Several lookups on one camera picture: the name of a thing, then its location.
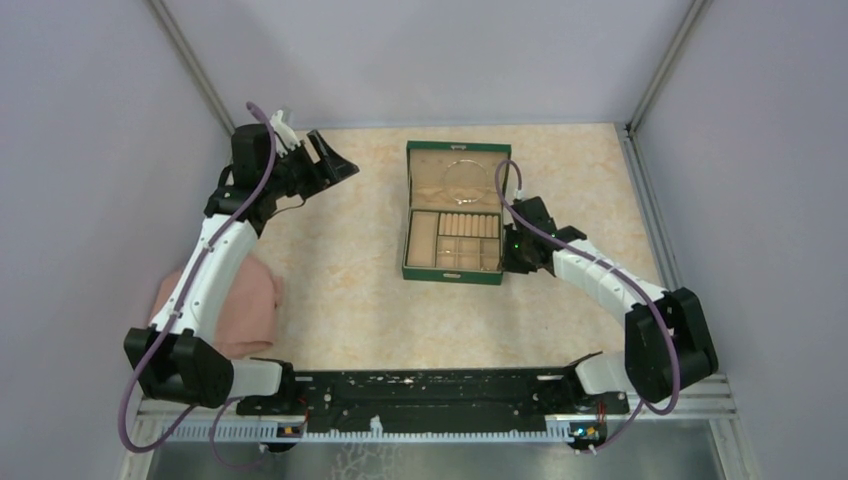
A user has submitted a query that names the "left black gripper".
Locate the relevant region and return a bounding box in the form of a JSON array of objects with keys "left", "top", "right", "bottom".
[{"left": 265, "top": 129, "right": 360, "bottom": 200}]

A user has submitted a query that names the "green jewelry box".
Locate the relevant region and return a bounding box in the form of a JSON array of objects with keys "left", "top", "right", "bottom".
[{"left": 401, "top": 140, "right": 512, "bottom": 286}]

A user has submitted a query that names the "green jewelry tray insert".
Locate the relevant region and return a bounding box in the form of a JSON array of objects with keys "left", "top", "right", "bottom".
[{"left": 403, "top": 210, "right": 502, "bottom": 274}]

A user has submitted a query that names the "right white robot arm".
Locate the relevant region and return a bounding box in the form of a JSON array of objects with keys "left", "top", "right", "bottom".
[{"left": 502, "top": 197, "right": 719, "bottom": 412}]

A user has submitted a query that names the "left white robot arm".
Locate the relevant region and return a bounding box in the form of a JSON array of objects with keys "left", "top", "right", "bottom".
[{"left": 124, "top": 103, "right": 359, "bottom": 414}]

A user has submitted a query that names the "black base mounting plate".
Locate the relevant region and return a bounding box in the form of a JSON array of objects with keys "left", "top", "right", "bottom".
[{"left": 236, "top": 366, "right": 630, "bottom": 434}]

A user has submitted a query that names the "pink cloth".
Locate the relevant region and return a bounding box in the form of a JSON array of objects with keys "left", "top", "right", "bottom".
[{"left": 148, "top": 254, "right": 286, "bottom": 362}]

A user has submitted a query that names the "aluminium frame rail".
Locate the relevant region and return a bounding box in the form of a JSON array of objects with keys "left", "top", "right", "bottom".
[{"left": 119, "top": 374, "right": 738, "bottom": 480}]

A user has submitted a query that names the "white cable duct strip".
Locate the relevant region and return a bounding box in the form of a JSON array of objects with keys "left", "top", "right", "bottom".
[{"left": 168, "top": 420, "right": 575, "bottom": 444}]

